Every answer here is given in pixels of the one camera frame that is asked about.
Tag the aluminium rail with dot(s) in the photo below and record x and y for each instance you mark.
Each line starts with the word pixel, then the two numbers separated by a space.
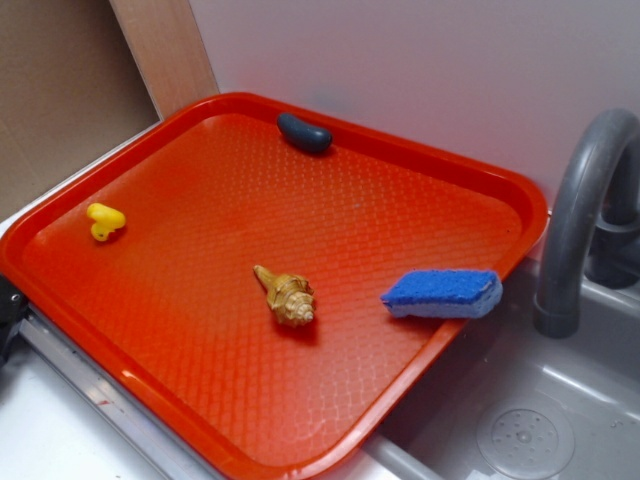
pixel 161 449

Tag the grey plastic sink basin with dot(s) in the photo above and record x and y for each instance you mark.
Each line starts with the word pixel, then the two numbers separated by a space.
pixel 505 402

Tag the grey plastic faucet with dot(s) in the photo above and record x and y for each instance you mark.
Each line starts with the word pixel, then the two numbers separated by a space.
pixel 593 231

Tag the brown cardboard panel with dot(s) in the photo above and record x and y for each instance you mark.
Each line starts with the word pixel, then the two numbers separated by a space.
pixel 70 92

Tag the orange plastic tray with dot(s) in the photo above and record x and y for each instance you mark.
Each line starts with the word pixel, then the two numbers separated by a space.
pixel 170 306

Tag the blue sponge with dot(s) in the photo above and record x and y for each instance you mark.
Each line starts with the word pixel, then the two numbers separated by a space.
pixel 446 294

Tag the yellow rubber duck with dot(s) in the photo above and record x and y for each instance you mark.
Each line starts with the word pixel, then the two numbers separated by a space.
pixel 105 221

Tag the dark grey bean-shaped stone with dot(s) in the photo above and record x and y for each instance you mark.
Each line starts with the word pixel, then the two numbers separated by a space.
pixel 307 137

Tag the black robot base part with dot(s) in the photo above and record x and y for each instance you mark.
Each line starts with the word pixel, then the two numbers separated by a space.
pixel 13 305

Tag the brown spiral seashell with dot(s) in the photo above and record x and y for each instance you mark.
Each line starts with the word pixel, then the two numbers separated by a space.
pixel 289 297

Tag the wooden board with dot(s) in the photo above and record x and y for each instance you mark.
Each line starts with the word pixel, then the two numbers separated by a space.
pixel 168 49

